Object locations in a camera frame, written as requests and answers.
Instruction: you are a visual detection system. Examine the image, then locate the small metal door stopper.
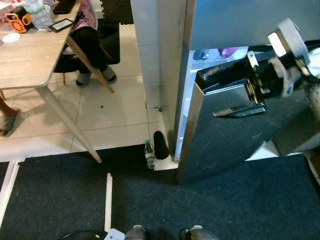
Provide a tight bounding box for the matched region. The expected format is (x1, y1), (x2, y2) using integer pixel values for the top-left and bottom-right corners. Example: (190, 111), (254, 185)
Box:
(145, 102), (163, 112)

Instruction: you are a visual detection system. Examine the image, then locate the brown sandal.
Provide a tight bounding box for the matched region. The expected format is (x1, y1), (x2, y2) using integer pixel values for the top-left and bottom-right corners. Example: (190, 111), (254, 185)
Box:
(0, 117), (20, 138)

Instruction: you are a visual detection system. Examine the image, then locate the light wooden dining table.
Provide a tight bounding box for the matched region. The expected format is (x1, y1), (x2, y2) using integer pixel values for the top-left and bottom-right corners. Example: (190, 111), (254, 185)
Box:
(0, 0), (116, 164)

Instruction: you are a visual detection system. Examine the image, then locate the short white floor tape strip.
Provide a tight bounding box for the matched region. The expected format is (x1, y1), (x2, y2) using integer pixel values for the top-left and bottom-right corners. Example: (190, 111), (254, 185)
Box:
(104, 172), (114, 233)

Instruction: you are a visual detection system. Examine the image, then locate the dark floor carpet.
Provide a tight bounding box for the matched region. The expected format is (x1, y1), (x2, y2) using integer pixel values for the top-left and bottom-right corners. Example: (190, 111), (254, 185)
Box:
(0, 152), (320, 240)

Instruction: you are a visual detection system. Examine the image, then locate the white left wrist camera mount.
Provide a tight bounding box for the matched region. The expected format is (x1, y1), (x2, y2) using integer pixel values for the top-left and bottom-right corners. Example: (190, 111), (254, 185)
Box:
(104, 227), (126, 240)

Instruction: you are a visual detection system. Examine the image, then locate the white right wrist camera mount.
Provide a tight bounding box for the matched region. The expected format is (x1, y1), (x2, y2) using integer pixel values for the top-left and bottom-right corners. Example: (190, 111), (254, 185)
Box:
(267, 18), (311, 76)

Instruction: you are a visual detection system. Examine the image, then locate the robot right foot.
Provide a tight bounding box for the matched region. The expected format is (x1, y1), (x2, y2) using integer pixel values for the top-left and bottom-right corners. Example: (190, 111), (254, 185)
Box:
(180, 225), (221, 240)

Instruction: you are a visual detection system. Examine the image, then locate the black slipper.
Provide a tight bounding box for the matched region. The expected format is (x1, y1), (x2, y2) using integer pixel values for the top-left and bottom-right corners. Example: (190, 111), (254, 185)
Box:
(152, 131), (171, 161)

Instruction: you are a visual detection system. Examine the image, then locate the silver fridge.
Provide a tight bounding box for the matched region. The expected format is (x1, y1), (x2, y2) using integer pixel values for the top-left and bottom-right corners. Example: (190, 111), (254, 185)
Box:
(172, 0), (320, 162)

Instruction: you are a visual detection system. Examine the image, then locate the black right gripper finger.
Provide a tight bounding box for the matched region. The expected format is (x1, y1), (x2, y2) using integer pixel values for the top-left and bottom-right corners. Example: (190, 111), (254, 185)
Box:
(196, 62), (252, 83)
(204, 80), (253, 97)

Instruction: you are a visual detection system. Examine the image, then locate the black framed small screen device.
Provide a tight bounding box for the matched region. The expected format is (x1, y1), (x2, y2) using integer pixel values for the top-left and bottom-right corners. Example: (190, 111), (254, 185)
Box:
(48, 18), (76, 33)

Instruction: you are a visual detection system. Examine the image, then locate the black foam mat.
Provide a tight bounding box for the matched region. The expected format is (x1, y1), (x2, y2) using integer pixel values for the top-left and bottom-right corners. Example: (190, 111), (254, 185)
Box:
(100, 0), (135, 25)

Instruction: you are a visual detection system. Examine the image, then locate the dark chair with wooden legs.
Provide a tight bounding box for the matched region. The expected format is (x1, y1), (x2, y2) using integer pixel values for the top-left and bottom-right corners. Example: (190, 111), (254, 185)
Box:
(54, 19), (122, 87)

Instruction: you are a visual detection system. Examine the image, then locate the large clear teal-capped water bottle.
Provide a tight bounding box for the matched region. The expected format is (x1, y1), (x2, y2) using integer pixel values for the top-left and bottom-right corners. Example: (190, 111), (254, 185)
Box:
(22, 0), (53, 30)

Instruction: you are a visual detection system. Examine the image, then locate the dark pouch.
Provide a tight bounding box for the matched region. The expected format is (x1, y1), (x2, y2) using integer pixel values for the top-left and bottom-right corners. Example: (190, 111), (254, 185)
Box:
(52, 0), (78, 15)

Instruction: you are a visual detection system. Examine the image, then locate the small plastic bottle green label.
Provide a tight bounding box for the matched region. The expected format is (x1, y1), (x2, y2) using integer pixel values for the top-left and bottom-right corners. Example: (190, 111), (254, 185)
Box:
(144, 139), (157, 170)

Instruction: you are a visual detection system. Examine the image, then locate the silver fridge door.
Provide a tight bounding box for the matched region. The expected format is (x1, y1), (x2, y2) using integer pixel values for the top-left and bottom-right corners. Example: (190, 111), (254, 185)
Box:
(176, 42), (320, 186)

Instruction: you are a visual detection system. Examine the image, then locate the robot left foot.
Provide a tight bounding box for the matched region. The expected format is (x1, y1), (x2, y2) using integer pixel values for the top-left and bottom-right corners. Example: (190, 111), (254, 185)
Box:
(125, 225), (148, 240)

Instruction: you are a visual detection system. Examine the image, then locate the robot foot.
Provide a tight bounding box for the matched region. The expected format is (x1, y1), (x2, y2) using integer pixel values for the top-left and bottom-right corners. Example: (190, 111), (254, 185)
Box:
(180, 225), (221, 240)
(125, 225), (148, 240)

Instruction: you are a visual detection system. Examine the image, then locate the person in pink shirt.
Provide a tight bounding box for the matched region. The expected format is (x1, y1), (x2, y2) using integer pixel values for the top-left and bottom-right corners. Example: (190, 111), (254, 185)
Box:
(62, 0), (118, 87)

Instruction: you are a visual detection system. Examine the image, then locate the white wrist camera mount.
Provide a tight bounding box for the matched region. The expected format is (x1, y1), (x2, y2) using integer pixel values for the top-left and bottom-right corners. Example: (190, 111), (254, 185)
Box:
(267, 18), (311, 76)
(104, 227), (126, 240)

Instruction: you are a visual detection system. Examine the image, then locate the orange black small radio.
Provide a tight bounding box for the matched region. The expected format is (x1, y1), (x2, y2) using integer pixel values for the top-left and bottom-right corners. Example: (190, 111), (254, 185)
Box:
(5, 11), (33, 34)

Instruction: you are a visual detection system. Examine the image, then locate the long white floor tape strip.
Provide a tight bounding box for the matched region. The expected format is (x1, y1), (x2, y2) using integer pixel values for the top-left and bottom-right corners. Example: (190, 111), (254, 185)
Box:
(0, 159), (23, 231)

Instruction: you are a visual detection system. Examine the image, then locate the white round lid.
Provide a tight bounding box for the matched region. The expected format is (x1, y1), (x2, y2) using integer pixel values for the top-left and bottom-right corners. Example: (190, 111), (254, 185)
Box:
(1, 32), (22, 44)

